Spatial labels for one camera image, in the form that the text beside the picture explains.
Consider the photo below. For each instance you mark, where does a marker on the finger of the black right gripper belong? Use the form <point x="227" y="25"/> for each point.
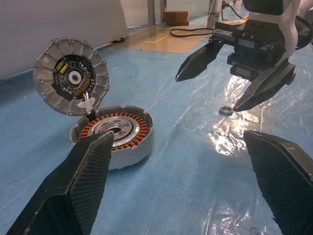
<point x="198" y="63"/>
<point x="264" y="88"/>

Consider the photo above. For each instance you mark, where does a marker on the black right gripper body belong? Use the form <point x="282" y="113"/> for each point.
<point x="254" y="44"/>

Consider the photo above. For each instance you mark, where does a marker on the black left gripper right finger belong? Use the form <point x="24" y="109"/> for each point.
<point x="288" y="186"/>

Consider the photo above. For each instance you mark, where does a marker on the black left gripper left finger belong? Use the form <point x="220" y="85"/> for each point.
<point x="73" y="186"/>

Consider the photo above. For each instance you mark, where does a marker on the silver toothed rotor disc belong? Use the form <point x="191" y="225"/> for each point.
<point x="46" y="73"/>

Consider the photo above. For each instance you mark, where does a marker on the grey motor base with copper windings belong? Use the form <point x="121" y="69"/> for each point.
<point x="137" y="151"/>

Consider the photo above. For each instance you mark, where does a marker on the yellow floor tape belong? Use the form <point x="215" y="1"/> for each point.
<point x="160" y="39"/>

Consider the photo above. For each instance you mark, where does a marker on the brown wooden block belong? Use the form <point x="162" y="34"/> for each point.
<point x="174" y="17"/>

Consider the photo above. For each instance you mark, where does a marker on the blue table mat with film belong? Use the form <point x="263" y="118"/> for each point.
<point x="171" y="195"/>

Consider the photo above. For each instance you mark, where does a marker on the white partition board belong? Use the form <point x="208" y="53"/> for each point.
<point x="61" y="22"/>

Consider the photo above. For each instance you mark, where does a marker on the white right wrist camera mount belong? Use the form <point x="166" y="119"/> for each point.
<point x="292" y="29"/>

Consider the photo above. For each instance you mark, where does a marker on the grey metal post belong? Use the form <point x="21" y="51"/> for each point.
<point x="151" y="12"/>
<point x="215" y="12"/>

